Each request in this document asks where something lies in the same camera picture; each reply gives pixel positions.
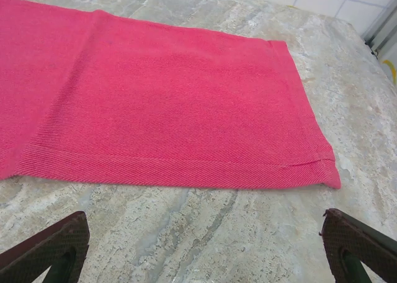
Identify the pink long pants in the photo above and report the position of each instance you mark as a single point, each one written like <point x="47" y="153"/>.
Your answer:
<point x="161" y="109"/>

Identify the aluminium frame corner post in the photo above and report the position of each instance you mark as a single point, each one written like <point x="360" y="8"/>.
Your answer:
<point x="383" y="25"/>

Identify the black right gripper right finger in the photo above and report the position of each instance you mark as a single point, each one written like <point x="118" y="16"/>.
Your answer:
<point x="347" y="242"/>

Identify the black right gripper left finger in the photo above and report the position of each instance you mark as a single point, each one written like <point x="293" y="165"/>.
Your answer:
<point x="46" y="252"/>

